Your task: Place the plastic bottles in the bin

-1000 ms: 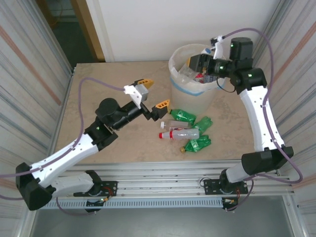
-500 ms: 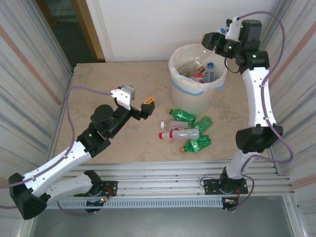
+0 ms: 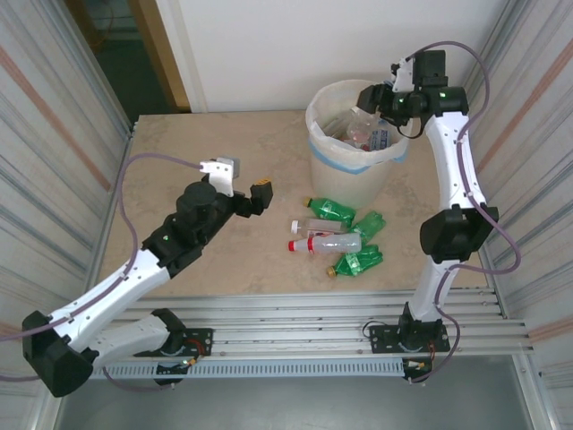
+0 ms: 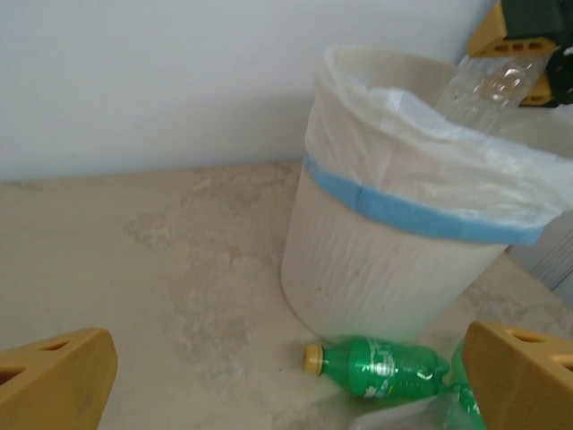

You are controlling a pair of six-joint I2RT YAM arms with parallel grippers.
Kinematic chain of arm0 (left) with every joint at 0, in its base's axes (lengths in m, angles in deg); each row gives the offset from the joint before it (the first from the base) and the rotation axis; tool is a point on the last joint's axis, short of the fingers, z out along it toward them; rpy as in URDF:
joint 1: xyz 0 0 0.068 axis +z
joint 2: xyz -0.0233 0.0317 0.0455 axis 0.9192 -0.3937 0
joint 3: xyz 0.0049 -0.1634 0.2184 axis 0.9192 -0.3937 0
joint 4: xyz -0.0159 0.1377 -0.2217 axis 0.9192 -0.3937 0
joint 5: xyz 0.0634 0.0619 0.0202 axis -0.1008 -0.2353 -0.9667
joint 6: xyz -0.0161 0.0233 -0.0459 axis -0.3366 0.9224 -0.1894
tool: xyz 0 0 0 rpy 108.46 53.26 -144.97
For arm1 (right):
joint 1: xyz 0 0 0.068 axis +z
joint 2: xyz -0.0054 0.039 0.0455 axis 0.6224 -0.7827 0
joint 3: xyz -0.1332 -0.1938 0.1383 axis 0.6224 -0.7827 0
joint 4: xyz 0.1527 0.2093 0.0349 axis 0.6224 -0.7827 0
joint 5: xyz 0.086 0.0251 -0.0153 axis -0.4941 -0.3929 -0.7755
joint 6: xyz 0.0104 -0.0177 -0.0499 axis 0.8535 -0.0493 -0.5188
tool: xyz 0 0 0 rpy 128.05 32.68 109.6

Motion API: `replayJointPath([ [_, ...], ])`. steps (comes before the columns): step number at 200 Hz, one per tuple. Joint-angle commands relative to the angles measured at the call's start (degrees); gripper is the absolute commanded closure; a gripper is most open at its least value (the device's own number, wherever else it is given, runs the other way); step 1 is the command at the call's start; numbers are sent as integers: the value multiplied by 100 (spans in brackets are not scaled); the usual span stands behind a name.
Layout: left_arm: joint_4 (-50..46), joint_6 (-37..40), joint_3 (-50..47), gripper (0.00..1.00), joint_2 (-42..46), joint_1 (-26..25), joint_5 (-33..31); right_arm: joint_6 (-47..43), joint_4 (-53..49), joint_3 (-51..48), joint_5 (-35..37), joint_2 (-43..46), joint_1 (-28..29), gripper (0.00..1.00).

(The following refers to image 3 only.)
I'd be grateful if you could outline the clear white-cap bottle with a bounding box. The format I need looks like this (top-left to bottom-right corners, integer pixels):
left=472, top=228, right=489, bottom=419
left=344, top=106, right=381, bottom=145

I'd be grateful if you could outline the crushed green soda bottle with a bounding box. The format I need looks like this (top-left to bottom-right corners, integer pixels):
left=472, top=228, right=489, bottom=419
left=302, top=196, right=358, bottom=223
left=350, top=210, right=387, bottom=245
left=325, top=243, right=385, bottom=278

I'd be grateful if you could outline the clear red-cap bottle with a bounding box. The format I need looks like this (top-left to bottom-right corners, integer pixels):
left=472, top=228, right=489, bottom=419
left=286, top=231, right=363, bottom=256

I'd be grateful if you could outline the translucent bin liner bag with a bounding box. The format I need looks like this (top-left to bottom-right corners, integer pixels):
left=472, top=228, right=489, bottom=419
left=304, top=78, right=411, bottom=174

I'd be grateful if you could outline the beige plastic bin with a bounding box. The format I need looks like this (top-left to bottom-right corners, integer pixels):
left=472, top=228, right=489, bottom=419
left=308, top=133, right=398, bottom=211

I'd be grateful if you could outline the blue tape band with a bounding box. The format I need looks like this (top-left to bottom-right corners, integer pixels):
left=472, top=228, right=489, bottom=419
left=308, top=138, right=406, bottom=174

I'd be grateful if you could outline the left base power wiring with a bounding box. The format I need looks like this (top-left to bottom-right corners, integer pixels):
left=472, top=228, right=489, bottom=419
left=181, top=338, right=212, bottom=367

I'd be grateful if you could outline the base power wiring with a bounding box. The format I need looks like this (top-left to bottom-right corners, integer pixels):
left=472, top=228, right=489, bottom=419
left=181, top=338, right=212, bottom=367
left=402, top=340, right=442, bottom=373

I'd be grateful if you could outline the right base power wiring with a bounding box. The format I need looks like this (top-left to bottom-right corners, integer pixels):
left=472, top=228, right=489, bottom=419
left=402, top=340, right=442, bottom=373

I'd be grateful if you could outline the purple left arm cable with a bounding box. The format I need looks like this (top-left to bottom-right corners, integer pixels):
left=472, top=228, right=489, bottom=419
left=0, top=152, right=203, bottom=393

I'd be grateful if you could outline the aluminium rail frame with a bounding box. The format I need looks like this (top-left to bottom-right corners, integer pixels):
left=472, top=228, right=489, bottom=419
left=52, top=288, right=537, bottom=359

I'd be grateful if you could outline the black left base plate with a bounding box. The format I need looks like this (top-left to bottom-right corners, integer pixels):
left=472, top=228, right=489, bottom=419
left=133, top=327, right=214, bottom=359

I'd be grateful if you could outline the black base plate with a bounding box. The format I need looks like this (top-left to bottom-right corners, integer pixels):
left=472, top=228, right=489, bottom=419
left=133, top=327, right=214, bottom=359
left=369, top=322, right=450, bottom=356

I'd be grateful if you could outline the grey slotted cable tray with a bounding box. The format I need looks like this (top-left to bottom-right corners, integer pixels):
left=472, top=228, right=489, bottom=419
left=91, top=359, right=406, bottom=380

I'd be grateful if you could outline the wooden door frame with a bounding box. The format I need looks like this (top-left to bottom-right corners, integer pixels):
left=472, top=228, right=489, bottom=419
left=127, top=0, right=192, bottom=113

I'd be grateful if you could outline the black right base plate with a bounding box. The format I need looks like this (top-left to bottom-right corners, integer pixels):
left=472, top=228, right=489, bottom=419
left=369, top=322, right=450, bottom=356

